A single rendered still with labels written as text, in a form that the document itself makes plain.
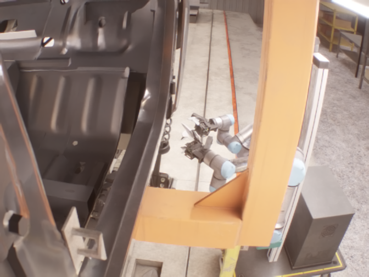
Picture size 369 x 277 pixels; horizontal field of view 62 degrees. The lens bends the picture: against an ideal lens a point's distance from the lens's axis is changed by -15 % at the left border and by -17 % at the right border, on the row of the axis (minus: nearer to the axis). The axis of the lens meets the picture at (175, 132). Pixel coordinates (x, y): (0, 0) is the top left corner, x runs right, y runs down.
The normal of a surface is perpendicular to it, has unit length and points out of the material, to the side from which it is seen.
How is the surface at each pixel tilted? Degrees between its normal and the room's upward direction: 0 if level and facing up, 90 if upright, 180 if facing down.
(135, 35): 75
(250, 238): 90
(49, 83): 47
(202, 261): 0
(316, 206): 0
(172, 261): 0
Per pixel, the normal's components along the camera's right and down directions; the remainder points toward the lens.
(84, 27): -0.14, -0.11
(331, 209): 0.03, -0.87
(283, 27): -0.11, 0.48
